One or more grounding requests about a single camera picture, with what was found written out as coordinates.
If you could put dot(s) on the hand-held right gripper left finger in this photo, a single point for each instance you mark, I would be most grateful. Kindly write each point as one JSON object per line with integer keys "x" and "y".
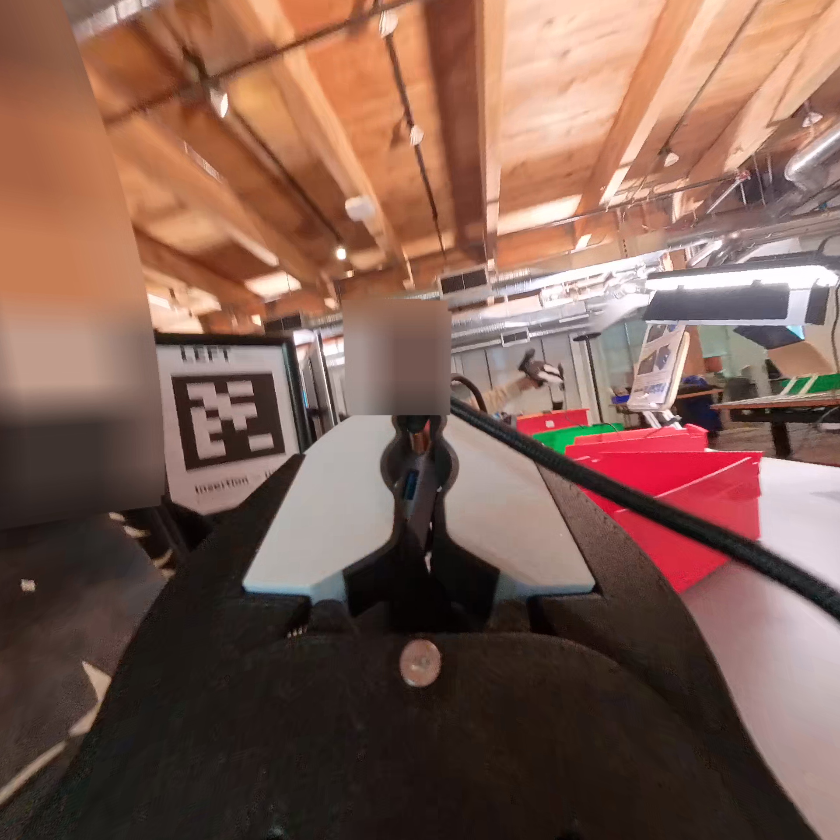
{"x": 321, "y": 518}

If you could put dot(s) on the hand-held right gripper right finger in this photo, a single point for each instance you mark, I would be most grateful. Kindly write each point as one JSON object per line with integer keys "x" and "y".
{"x": 512, "y": 518}

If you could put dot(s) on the red plastic bin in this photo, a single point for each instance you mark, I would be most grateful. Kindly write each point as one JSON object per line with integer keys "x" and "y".
{"x": 643, "y": 443}
{"x": 551, "y": 421}
{"x": 689, "y": 512}

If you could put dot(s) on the green plastic bin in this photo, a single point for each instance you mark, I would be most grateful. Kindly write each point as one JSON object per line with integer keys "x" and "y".
{"x": 571, "y": 438}

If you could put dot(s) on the framed black white tag sign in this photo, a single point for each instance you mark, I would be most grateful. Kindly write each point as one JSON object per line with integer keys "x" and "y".
{"x": 226, "y": 420}

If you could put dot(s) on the black disc floor lamp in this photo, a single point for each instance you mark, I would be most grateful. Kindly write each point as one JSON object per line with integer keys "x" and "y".
{"x": 589, "y": 338}

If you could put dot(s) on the instruction sheet in acrylic holder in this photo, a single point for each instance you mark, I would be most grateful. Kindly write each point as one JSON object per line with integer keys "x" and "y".
{"x": 656, "y": 367}

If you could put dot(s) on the ceiling air vent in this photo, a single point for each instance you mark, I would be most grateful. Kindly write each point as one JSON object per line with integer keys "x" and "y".
{"x": 463, "y": 281}

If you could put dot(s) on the person's dark printed sweatshirt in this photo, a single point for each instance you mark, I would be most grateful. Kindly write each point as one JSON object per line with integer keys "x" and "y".
{"x": 59, "y": 623}

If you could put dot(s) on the wooden office table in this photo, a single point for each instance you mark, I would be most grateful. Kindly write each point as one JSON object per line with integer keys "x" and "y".
{"x": 774, "y": 401}

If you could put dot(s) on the white light panel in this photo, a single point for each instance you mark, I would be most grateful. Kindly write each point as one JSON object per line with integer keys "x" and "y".
{"x": 722, "y": 295}

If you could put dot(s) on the white ceiling sensor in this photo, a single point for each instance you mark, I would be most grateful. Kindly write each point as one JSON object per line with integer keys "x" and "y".
{"x": 359, "y": 208}

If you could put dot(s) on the silver ceiling duct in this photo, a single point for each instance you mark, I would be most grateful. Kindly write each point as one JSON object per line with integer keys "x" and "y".
{"x": 558, "y": 295}

